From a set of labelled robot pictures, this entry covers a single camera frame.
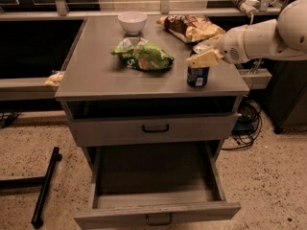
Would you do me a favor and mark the small yellow snack bag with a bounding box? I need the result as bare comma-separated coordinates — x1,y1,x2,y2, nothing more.
45,71,64,87

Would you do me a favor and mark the white bowl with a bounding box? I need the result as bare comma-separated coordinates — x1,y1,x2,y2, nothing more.
118,11,148,35

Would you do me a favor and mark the black metal floor stand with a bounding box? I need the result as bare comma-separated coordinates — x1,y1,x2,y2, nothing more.
0,147,62,229

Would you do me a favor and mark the black cable bundle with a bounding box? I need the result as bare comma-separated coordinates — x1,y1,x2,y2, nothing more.
221,98,263,151

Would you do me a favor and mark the blue pepsi can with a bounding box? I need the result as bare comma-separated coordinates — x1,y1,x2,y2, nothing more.
187,60,209,87

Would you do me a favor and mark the green chip bag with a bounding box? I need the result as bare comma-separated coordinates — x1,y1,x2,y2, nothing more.
111,37,174,71

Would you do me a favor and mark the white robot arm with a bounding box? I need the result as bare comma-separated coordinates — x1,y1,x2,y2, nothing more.
186,0,307,68

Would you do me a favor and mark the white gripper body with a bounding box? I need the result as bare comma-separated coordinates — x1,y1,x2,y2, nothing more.
216,25,249,64

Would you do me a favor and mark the dark grey side cabinet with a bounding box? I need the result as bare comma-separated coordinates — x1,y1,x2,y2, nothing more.
260,60,307,134

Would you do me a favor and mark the brown yellow chip bag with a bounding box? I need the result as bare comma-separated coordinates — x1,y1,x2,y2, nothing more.
156,15,224,43

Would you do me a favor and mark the white power strip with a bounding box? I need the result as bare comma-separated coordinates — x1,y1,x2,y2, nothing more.
230,0,259,16

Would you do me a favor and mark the grey drawer cabinet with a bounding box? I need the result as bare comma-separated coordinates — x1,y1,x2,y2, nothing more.
54,14,250,230

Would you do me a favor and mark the open middle drawer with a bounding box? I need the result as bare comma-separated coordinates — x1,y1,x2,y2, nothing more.
74,142,241,230

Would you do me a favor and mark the closed top drawer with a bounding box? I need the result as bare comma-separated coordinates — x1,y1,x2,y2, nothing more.
69,113,238,147

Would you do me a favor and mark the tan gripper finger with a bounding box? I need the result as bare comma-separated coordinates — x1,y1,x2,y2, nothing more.
186,49,221,68
193,35,221,54

